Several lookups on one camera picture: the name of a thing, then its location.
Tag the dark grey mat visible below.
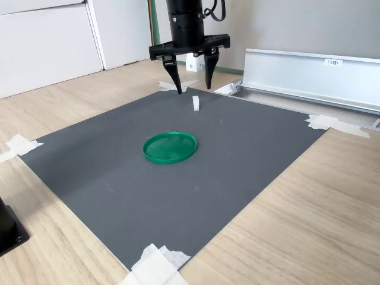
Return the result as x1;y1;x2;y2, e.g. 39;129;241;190
19;87;332;273

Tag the round green lid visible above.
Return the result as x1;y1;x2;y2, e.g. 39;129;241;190
142;131;198;165

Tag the small white bracket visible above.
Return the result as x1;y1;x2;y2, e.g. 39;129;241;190
185;53;206;72

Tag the grey partition wall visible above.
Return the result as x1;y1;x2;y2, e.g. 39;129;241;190
154;0;380;72

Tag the white partition panel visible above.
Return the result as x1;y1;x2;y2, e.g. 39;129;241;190
85;0;154;71
0;0;106;100

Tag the black cable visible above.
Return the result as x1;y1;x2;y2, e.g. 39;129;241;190
202;0;227;23

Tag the white tape piece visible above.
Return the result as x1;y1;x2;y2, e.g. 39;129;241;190
304;113;372;140
118;243;192;285
0;133;45;164
157;78;201;94

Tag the silver cable duct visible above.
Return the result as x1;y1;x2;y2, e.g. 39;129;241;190
213;48;380;132

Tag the black robot foot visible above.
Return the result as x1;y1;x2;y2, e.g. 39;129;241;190
0;194;31;258

